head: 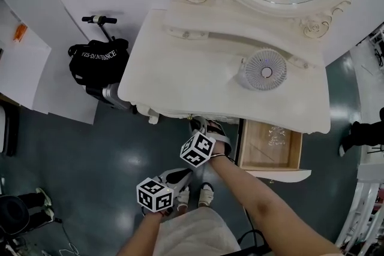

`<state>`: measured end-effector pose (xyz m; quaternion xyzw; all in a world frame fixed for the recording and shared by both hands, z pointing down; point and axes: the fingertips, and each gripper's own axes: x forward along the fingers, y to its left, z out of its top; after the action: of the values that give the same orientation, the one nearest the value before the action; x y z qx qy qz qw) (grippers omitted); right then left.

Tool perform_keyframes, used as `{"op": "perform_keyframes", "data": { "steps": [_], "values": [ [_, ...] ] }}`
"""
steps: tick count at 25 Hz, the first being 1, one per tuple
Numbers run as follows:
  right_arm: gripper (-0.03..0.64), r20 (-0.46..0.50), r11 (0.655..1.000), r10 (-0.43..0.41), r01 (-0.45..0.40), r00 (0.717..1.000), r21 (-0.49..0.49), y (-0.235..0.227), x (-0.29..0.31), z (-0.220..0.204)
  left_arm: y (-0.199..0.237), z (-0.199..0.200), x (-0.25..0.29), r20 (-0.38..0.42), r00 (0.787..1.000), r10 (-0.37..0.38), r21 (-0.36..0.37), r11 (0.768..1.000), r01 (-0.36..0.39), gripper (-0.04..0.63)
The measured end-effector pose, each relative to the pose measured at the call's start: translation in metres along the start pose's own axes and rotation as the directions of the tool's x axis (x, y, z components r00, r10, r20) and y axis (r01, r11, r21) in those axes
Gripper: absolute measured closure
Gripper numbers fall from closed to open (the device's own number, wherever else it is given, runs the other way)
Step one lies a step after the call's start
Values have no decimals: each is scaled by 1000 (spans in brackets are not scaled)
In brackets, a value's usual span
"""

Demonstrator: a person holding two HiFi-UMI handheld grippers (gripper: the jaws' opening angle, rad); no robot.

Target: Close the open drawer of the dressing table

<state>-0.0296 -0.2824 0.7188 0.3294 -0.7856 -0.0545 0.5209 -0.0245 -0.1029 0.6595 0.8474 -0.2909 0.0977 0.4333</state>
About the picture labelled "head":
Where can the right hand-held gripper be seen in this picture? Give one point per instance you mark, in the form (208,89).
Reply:
(198,149)

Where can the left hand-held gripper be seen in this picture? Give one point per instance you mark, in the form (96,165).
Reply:
(155,196)

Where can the wooden drawer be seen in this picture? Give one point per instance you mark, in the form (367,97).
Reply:
(267,156)

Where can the person's right forearm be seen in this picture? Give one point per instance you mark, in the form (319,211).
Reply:
(255,204)

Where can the person's left forearm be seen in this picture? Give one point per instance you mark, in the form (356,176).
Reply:
(141,236)

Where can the white dressing table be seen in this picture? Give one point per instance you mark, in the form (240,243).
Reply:
(186,69)

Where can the person's left hand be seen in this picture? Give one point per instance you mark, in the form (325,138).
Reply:
(164,213)

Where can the person's left white shoe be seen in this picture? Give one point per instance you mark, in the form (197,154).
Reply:
(183,198)

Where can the person's white shoe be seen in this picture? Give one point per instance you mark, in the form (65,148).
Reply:
(207,195)
(183,198)

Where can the person's right white shoe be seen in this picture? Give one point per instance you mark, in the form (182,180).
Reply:
(207,195)

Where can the person's white skirt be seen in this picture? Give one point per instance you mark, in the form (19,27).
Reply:
(195,233)

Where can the clear plastic wrapper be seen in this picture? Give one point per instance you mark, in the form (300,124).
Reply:
(277,135)

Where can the white round desk fan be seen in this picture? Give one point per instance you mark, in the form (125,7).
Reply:
(264,70)

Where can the silver suitcase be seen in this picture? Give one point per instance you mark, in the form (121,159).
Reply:
(112,96)

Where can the black printed bag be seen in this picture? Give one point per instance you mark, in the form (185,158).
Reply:
(96,60)

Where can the black flat panel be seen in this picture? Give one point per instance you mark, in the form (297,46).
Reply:
(10,129)

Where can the white metal rack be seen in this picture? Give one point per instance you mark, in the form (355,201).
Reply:
(363,213)

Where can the white chair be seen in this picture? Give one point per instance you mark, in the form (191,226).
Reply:
(378,45)

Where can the orange small object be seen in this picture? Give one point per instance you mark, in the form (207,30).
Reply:
(19,33)

